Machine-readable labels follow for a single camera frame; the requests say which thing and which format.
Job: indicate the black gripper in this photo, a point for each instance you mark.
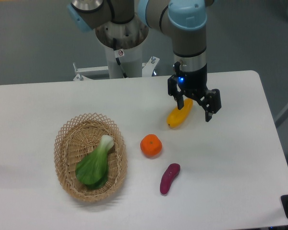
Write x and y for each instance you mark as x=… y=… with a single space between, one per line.
x=193 y=85

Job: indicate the green bok choy vegetable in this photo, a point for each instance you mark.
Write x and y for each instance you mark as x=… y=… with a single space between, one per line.
x=92 y=170

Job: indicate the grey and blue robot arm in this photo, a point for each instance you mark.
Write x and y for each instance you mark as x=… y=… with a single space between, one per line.
x=183 y=21

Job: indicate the woven wicker basket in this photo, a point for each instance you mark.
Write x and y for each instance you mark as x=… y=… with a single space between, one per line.
x=78 y=137

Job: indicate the yellow papaya fruit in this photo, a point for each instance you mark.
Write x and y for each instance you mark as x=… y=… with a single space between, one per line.
x=178 y=116

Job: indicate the orange tangerine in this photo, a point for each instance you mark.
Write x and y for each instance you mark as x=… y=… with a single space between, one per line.
x=151 y=145

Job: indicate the purple sweet potato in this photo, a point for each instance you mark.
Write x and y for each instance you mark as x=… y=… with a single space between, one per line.
x=168 y=177

